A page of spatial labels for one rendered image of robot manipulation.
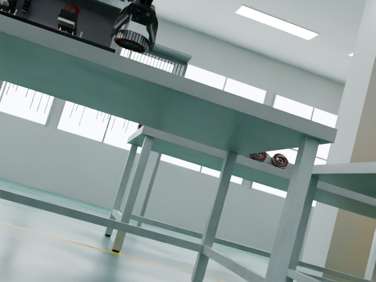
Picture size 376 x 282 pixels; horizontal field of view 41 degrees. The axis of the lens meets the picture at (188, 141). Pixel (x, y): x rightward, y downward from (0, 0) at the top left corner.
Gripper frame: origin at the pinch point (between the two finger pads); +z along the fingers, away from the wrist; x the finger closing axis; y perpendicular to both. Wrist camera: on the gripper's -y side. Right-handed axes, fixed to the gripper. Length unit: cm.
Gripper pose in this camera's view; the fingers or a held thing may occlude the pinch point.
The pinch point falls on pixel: (131, 43)
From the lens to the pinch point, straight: 164.5
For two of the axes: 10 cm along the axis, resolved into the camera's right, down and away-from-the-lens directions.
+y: 0.4, 4.3, -9.0
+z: -3.6, 8.5, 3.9
